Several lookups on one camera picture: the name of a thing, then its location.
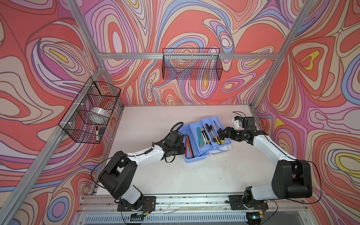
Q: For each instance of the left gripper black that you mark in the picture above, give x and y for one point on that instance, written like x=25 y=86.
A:
x=182 y=146

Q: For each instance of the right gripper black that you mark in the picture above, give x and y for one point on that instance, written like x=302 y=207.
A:
x=229 y=133

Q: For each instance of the orange sleeved hex key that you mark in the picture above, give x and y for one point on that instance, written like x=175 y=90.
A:
x=190 y=147

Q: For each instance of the large screwdriver black yellow handle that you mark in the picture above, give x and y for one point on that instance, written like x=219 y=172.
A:
x=219 y=132

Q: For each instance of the teal utility knife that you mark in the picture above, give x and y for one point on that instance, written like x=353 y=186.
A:
x=200 y=137

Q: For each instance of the white pink tool box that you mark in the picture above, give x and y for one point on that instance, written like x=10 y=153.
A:
x=208 y=149

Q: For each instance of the yellow black utility knife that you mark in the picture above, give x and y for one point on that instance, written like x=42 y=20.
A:
x=206 y=138

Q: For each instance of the red sleeved hex key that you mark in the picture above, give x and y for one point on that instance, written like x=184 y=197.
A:
x=186 y=146

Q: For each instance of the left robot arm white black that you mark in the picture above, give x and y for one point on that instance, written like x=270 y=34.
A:
x=120 y=169

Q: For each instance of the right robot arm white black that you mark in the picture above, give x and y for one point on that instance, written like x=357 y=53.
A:
x=292 y=177

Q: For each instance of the silver tape roll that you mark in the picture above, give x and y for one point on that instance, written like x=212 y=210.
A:
x=100 y=111

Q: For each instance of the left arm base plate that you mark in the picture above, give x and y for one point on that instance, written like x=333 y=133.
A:
x=143 y=204

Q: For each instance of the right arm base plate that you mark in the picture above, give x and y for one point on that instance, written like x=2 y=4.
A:
x=239 y=202

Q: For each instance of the black wire basket back wall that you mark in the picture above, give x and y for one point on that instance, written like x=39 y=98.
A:
x=191 y=63

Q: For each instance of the black wire basket wall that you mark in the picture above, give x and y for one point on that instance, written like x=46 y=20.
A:
x=191 y=63
x=80 y=124

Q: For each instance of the black wire basket left wall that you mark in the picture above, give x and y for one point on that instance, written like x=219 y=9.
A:
x=80 y=124

